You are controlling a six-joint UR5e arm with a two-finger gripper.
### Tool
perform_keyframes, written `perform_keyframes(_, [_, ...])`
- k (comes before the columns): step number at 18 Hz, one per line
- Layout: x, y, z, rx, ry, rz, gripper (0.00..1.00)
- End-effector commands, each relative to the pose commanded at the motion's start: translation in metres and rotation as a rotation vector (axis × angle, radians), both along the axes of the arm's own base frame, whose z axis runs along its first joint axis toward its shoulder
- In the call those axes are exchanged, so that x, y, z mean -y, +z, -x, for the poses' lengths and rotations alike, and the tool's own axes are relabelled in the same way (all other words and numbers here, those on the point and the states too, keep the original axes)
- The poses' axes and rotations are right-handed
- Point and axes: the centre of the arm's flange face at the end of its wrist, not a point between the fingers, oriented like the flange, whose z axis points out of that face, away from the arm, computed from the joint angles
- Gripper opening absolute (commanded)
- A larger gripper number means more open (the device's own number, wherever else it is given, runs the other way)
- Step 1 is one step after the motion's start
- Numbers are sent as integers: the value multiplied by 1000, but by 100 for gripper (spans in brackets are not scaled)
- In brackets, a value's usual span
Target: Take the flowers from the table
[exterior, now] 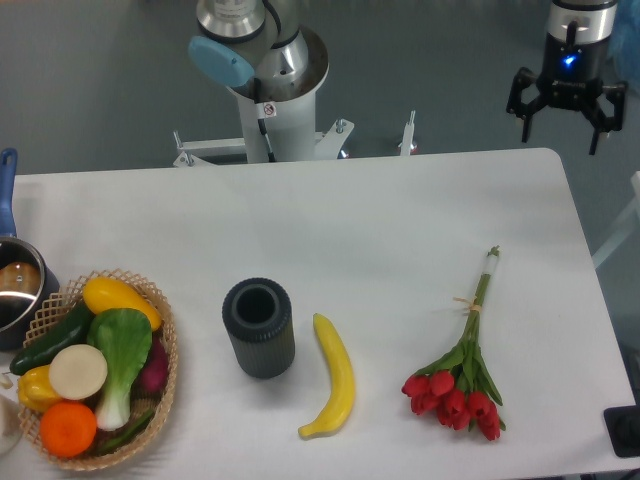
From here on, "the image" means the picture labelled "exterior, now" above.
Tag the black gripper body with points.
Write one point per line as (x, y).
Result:
(570, 77)

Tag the red tulip bouquet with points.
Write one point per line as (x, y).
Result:
(458, 387)

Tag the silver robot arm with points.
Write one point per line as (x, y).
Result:
(259, 50)

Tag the blue mesh bag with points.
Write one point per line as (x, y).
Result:
(624, 49)

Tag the black device at edge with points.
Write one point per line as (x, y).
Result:
(623, 429)

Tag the dark grey ribbed vase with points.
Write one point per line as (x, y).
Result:
(257, 315)

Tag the yellow banana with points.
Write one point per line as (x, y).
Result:
(337, 409)

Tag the purple sweet potato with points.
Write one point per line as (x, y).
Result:
(154, 374)

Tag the yellow squash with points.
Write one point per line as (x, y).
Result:
(105, 293)

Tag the green bok choy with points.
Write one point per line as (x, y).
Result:
(124, 337)

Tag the dark green cucumber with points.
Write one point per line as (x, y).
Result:
(71, 330)

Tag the green chilli pepper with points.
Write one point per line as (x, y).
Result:
(128, 434)

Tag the woven wicker basket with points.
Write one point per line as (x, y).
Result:
(154, 408)

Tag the white round radish slice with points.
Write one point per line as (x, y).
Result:
(78, 372)

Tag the orange fruit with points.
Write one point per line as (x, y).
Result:
(67, 429)

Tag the yellow bell pepper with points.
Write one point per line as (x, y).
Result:
(35, 390)

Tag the garlic clove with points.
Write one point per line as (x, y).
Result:
(5, 381)

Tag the white round object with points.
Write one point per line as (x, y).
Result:
(9, 425)

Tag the white frame at right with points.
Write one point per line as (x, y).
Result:
(621, 228)

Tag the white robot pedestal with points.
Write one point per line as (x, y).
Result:
(277, 112)

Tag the blue handled saucepan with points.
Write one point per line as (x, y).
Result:
(26, 279)

